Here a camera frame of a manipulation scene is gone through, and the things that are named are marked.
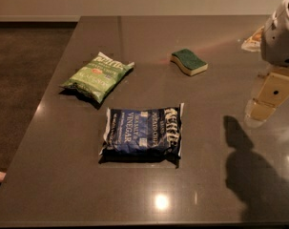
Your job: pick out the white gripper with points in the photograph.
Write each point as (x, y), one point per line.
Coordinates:
(278, 41)

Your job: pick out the green yellow sponge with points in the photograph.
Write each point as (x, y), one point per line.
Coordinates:
(188, 62)

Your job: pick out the green chip bag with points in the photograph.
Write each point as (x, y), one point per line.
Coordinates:
(97, 78)

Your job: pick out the blue chip bag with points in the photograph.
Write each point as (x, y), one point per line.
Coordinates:
(146, 133)

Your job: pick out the small snack packet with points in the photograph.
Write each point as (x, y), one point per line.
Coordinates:
(252, 43)

